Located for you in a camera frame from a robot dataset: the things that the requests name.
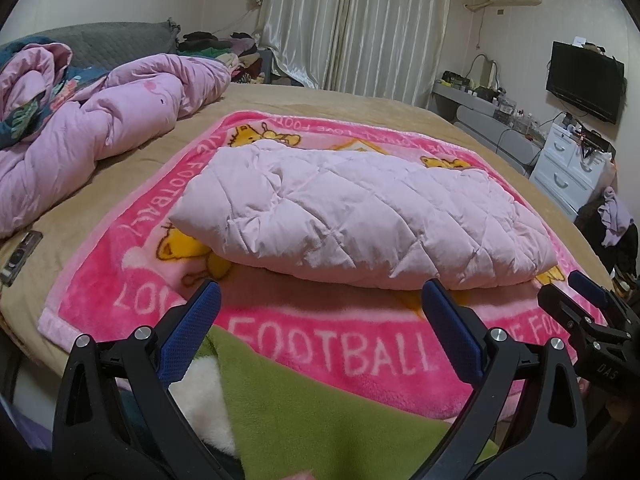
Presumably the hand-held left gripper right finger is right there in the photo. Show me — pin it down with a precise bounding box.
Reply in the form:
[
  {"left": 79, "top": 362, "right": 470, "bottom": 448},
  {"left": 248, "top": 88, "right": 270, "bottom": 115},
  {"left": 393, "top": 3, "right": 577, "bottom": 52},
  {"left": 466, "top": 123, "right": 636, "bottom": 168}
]
[{"left": 421, "top": 279, "right": 588, "bottom": 480}]

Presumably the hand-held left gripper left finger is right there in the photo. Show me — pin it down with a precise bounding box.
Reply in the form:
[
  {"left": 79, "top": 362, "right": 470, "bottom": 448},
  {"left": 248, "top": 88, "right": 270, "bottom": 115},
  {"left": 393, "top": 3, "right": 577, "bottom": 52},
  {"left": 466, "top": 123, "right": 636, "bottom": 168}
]
[{"left": 52, "top": 280, "right": 236, "bottom": 480}]

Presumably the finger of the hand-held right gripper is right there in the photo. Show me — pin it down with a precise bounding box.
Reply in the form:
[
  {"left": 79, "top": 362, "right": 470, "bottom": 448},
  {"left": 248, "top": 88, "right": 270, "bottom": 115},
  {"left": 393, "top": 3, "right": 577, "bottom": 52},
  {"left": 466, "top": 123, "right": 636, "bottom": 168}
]
[
  {"left": 567, "top": 270, "right": 640, "bottom": 332},
  {"left": 537, "top": 285, "right": 603, "bottom": 348}
]

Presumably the pink quilted jacket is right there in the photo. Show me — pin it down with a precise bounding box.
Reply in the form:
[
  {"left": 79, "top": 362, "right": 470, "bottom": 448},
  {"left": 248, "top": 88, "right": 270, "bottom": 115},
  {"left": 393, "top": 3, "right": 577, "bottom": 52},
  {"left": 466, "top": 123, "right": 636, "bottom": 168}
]
[{"left": 169, "top": 139, "right": 558, "bottom": 292}]

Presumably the dark clothes heap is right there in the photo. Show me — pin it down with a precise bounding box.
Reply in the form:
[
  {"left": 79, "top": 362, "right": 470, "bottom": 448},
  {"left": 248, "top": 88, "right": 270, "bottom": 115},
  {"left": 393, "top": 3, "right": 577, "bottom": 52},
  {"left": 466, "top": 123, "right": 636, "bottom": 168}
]
[{"left": 574, "top": 185, "right": 640, "bottom": 281}]

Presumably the pile of mixed clothes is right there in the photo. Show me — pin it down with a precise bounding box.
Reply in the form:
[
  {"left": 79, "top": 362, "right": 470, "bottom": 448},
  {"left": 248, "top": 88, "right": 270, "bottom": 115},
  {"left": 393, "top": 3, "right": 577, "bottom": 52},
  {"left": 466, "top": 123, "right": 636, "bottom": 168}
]
[{"left": 177, "top": 30, "right": 266, "bottom": 83}]

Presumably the white fleece cloth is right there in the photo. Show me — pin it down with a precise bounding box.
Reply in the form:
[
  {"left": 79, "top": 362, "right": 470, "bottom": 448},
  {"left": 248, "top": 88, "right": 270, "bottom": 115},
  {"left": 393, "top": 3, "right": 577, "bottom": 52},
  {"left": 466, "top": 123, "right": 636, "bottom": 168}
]
[{"left": 167, "top": 360, "right": 238, "bottom": 456}]

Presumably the lilac cloth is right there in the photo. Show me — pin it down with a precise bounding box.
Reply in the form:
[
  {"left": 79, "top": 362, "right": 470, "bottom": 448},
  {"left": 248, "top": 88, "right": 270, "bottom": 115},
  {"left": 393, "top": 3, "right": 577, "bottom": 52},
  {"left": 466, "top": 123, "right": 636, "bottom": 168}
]
[{"left": 600, "top": 186, "right": 635, "bottom": 248}]

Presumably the white drawer chest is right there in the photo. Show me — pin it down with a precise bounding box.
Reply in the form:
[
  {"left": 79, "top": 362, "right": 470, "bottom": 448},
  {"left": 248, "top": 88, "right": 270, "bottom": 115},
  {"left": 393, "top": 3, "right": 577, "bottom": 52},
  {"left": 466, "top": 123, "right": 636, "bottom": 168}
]
[{"left": 529, "top": 122, "right": 616, "bottom": 221}]

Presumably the pink printed blanket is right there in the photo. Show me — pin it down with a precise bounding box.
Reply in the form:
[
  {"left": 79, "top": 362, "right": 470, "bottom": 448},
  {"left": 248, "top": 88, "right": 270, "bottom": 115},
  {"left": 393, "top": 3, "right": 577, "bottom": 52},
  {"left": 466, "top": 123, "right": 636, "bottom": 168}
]
[{"left": 39, "top": 112, "right": 616, "bottom": 423}]

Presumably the green fleece clothing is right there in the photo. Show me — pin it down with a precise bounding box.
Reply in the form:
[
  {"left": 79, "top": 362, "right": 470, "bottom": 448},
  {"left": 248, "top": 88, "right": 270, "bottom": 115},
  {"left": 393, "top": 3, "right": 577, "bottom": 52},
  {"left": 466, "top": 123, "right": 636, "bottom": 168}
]
[{"left": 207, "top": 325, "right": 501, "bottom": 480}]

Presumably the black red electronic device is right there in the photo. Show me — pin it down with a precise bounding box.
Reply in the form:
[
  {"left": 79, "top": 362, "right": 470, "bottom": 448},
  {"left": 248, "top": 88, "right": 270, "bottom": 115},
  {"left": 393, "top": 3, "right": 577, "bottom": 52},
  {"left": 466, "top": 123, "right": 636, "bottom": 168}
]
[{"left": 560, "top": 112, "right": 613, "bottom": 155}]

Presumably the dark rectangular device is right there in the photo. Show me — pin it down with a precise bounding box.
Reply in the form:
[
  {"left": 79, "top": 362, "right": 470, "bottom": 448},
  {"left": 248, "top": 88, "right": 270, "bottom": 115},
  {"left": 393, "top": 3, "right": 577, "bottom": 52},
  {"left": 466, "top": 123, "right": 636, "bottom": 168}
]
[{"left": 0, "top": 230, "right": 43, "bottom": 287}]

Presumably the grey padded chair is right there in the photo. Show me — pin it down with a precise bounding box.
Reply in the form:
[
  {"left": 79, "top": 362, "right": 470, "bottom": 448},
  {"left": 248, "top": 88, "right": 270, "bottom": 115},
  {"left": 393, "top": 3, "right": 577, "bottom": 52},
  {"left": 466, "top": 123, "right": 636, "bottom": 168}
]
[{"left": 452, "top": 105, "right": 543, "bottom": 166}]

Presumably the black flat television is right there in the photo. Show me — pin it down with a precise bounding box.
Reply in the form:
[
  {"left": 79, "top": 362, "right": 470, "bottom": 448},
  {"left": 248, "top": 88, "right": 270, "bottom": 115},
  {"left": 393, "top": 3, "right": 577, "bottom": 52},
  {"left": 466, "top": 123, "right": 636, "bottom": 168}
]
[{"left": 545, "top": 40, "right": 626, "bottom": 125}]

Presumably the pink floral comforter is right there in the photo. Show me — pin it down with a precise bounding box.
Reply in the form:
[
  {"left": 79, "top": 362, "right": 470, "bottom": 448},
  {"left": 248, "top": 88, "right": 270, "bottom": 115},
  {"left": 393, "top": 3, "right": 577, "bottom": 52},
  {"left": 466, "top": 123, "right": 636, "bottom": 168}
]
[{"left": 0, "top": 42, "right": 232, "bottom": 240}]

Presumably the grey desk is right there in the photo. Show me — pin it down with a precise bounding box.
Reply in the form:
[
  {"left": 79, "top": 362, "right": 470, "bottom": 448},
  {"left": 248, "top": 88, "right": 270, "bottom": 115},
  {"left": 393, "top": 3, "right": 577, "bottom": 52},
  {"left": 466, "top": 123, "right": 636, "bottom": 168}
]
[{"left": 432, "top": 77, "right": 546, "bottom": 136}]

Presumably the oval desk mirror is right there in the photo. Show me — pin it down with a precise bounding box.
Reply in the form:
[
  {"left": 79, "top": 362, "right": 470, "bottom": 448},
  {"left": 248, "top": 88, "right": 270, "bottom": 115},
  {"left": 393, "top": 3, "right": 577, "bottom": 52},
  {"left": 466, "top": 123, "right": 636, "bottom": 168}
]
[{"left": 470, "top": 52, "right": 502, "bottom": 92}]

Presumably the small white box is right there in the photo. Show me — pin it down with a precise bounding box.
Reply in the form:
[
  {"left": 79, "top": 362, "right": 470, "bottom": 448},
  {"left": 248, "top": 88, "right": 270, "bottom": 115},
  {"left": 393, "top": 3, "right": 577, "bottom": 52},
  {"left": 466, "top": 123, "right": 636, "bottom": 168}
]
[{"left": 572, "top": 36, "right": 607, "bottom": 54}]

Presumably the grey pillow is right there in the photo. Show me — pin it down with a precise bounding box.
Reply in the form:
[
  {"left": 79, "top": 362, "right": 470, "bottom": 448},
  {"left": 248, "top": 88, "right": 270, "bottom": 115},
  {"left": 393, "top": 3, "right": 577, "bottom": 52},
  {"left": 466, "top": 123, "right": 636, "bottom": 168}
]
[{"left": 0, "top": 19, "right": 181, "bottom": 71}]

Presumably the cream satin curtain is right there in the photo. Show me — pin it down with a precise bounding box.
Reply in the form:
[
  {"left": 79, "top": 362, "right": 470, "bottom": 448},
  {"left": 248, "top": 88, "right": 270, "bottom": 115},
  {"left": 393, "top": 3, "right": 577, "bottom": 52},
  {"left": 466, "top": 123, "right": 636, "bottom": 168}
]
[{"left": 255, "top": 0, "right": 453, "bottom": 108}]

